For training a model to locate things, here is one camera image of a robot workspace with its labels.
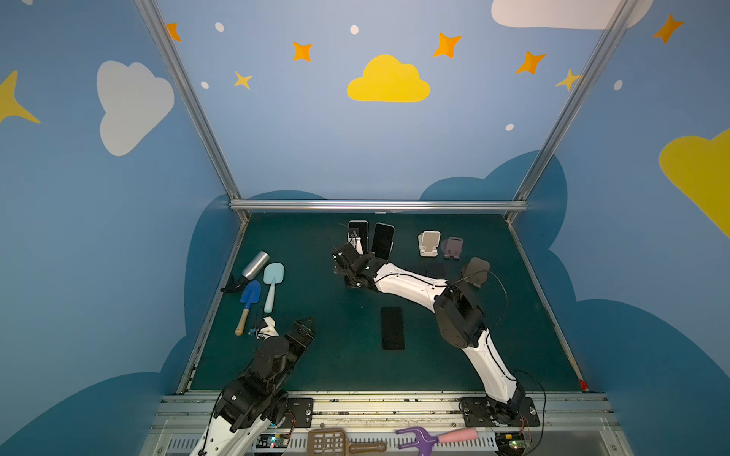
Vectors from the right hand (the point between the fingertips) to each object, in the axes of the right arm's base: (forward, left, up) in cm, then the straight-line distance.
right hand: (351, 254), depth 95 cm
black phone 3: (-21, -15, -11) cm, 28 cm away
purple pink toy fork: (-51, -23, -11) cm, 57 cm away
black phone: (+11, -3, +1) cm, 11 cm away
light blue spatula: (-3, +29, -9) cm, 31 cm away
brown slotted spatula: (-52, 0, -11) cm, 53 cm away
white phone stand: (+12, -28, -6) cm, 32 cm away
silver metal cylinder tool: (-8, +40, -9) cm, 41 cm away
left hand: (-27, +7, +1) cm, 28 cm away
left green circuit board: (-52, +16, -10) cm, 56 cm away
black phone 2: (+8, -11, -2) cm, 14 cm away
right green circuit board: (-50, -45, -12) cm, 68 cm away
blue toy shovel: (-12, +34, -10) cm, 38 cm away
